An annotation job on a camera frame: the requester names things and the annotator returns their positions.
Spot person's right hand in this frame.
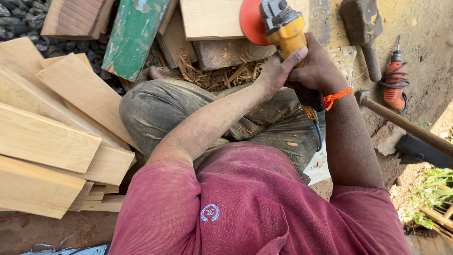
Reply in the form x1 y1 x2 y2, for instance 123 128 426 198
285 33 350 98

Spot person's left hand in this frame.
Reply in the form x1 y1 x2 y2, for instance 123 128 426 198
259 46 309 101

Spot yellow angle grinder red disc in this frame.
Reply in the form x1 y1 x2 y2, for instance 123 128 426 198
239 0 326 121

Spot orange thread wristband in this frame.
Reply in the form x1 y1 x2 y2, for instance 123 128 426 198
322 87 354 111

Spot weathered grey wooden block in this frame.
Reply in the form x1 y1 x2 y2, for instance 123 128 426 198
193 38 277 72

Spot heap of wood shavings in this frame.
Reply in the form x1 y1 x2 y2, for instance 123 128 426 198
176 53 267 92

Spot dark wooden mallet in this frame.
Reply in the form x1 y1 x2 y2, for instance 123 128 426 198
340 0 384 82

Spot orange electric drill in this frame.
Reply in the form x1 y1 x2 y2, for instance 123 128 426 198
378 35 410 114

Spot light wooden board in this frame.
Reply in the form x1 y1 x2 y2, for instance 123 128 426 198
179 0 310 42

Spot grey stone slab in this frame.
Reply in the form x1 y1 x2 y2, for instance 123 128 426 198
374 124 407 157

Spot small worn wooden piece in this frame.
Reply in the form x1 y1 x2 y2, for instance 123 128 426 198
155 7 198 70

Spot person's grey trousers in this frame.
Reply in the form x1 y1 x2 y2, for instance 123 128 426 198
119 78 326 185

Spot person's maroon shirt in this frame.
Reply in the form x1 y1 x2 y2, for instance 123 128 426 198
109 141 413 255

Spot black metal tool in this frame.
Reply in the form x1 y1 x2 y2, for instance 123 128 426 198
396 133 453 170

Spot green painted wooden plank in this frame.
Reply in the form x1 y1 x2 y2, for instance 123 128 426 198
101 0 171 83

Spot green plants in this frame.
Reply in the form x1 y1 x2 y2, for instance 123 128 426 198
403 166 453 231

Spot brown wooden block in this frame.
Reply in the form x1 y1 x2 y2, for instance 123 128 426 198
40 0 116 40

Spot stack of light wooden planks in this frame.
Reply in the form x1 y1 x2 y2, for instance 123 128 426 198
0 37 143 220

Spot grey plastic sheet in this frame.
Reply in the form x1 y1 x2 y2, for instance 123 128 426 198
19 242 111 255

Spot blue grinder cable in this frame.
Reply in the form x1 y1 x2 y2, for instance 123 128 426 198
311 109 323 153

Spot hammer with wooden handle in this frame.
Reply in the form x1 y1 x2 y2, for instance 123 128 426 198
354 89 453 158

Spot bamboo stick frame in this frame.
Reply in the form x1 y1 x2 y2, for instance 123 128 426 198
419 183 453 243

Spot thin red wire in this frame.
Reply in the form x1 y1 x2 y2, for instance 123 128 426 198
0 213 34 221

